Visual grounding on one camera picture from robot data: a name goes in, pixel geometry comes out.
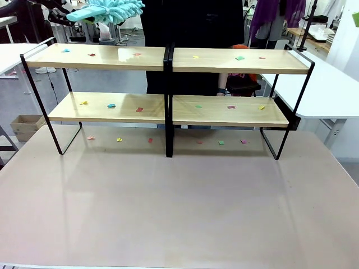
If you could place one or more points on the white sneakers pair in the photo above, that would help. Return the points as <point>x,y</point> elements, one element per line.
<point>45,70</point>

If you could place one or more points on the black stand pole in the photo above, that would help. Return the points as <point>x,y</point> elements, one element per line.
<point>306,26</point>

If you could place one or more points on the pink white bag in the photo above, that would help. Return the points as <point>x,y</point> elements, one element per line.
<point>105,30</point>

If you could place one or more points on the background person purple clothes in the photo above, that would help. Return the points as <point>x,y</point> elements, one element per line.
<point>276,16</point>

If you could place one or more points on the teal microfiber duster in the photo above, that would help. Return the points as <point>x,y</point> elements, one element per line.
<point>117,11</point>

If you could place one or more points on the background wooden workbench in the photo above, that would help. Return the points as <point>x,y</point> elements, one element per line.
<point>315,36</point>

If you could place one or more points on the small white side table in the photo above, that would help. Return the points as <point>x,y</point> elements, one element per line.
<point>14,56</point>

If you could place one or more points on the cardboard box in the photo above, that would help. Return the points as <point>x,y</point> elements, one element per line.
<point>26,127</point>

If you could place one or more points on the wooden shelf unit black frame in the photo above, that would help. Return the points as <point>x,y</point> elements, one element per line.
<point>106,59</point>
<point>224,63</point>

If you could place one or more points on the person left forearm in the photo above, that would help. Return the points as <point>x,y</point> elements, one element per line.
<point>221,81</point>

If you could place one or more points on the orange cloth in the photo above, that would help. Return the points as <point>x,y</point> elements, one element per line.
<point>243,77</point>

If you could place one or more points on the person black shirt torso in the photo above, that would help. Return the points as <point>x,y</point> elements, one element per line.
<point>193,25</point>

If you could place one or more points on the blue paper scrap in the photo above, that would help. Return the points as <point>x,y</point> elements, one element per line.
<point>111,106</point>
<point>66,50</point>

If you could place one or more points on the black wrist watch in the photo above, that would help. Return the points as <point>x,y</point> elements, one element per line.
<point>221,91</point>

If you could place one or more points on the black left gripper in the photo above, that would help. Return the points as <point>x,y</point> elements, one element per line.
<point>59,15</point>

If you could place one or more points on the large white side table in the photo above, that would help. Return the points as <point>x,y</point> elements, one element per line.
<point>325,89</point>

